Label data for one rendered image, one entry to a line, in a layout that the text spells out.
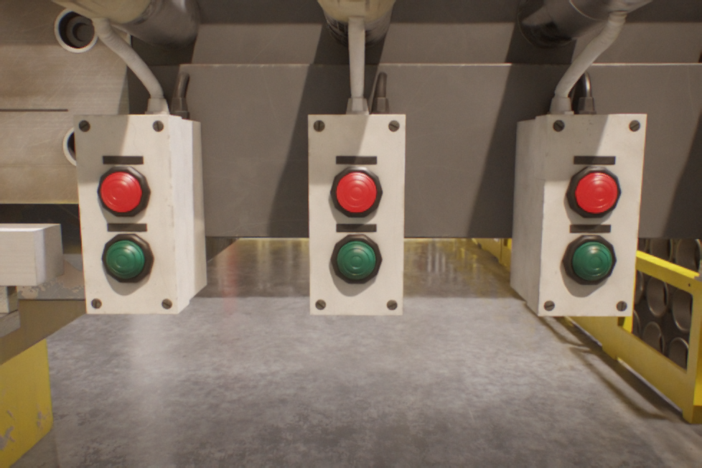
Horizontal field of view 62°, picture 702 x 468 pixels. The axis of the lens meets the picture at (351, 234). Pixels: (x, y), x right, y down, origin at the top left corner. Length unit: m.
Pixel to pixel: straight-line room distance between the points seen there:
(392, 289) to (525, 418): 1.34
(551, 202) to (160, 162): 0.29
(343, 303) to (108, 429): 1.36
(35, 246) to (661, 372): 1.77
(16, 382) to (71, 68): 1.13
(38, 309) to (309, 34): 0.66
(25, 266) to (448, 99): 0.38
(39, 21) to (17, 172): 0.14
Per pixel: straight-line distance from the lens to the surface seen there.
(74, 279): 0.67
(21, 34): 0.64
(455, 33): 0.56
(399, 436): 1.60
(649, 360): 2.06
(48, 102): 0.62
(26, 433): 1.71
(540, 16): 0.52
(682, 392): 1.91
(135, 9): 0.45
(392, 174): 0.43
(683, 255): 3.64
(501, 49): 0.57
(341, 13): 0.40
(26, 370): 1.67
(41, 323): 1.05
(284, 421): 1.68
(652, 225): 0.58
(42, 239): 0.55
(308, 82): 0.52
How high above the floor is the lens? 0.74
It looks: 9 degrees down
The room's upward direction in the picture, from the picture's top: straight up
